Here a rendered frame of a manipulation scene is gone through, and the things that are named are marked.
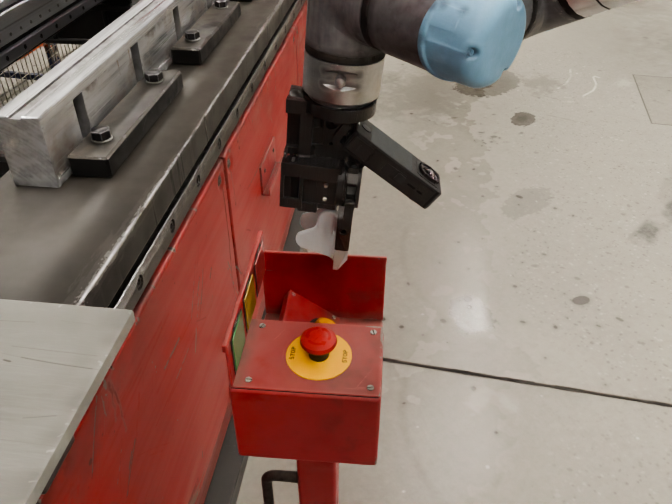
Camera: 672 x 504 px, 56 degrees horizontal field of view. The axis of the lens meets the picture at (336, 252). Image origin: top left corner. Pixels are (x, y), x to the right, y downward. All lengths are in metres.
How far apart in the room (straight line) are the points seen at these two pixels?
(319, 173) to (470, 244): 1.62
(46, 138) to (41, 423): 0.50
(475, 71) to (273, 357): 0.37
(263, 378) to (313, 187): 0.21
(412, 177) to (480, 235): 1.64
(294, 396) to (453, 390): 1.08
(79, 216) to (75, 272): 0.11
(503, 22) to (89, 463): 0.58
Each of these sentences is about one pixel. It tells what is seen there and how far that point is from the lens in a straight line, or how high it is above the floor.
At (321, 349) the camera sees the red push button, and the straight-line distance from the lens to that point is 0.67.
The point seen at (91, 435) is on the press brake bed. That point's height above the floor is 0.73.
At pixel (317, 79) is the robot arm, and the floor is 1.07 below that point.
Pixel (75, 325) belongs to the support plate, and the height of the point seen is 1.00.
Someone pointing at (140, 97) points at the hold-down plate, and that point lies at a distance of 1.01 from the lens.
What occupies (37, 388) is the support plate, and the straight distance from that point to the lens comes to 0.42.
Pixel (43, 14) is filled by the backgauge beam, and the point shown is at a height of 0.93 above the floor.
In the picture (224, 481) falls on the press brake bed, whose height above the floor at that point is 0.05.
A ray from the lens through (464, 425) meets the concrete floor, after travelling 1.66.
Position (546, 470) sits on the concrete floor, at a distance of 1.63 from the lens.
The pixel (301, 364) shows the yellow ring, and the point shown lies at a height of 0.78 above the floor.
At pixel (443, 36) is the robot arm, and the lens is 0.49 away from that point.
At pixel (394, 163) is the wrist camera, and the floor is 0.98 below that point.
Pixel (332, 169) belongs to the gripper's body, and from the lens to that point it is 0.63.
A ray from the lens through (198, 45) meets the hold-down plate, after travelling 1.20.
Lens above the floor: 1.28
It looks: 37 degrees down
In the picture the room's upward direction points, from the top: straight up
